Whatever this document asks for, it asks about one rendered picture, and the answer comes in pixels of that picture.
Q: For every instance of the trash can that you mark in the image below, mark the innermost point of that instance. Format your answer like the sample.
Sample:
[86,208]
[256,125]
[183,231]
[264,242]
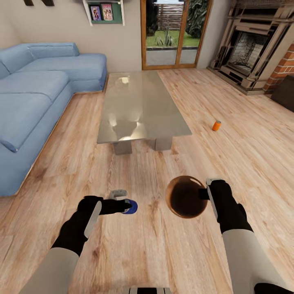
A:
[182,197]

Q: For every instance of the wood fireplace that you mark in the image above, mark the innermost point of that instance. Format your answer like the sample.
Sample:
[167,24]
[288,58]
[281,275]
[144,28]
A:
[257,36]

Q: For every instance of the can of soda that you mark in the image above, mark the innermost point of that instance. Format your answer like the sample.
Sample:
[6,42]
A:
[132,209]
[216,126]

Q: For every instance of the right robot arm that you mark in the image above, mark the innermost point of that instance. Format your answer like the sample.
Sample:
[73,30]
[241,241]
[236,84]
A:
[250,269]

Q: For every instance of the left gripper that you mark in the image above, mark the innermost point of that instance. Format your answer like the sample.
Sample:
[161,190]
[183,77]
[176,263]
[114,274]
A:
[118,206]

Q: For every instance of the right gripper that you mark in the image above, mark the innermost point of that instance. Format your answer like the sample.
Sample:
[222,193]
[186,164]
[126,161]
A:
[203,194]

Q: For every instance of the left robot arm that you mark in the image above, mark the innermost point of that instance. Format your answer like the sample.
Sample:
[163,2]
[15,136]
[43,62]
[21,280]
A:
[54,274]

